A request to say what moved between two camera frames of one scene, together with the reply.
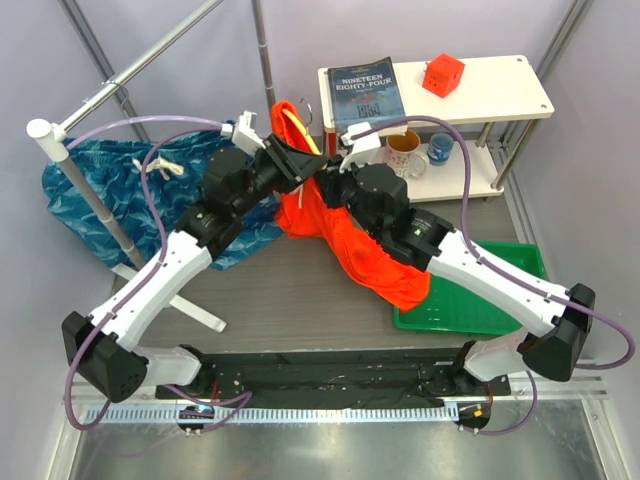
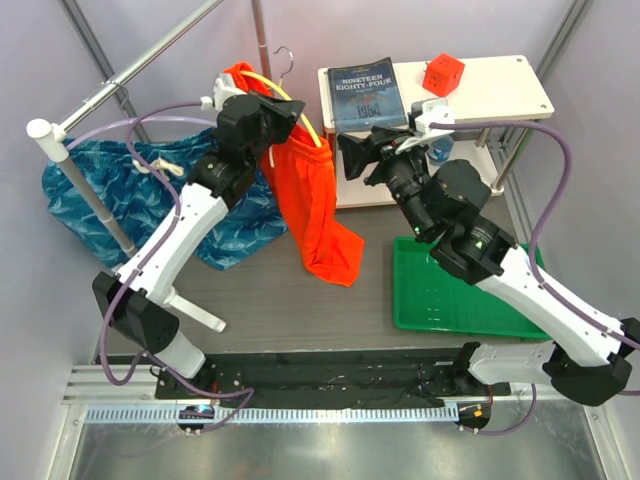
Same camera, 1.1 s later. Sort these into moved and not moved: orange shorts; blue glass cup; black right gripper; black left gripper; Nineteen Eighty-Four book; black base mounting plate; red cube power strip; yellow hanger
Moved: black right gripper; orange shorts; black left gripper; yellow hanger
Not moved: black base mounting plate; red cube power strip; Nineteen Eighty-Four book; blue glass cup
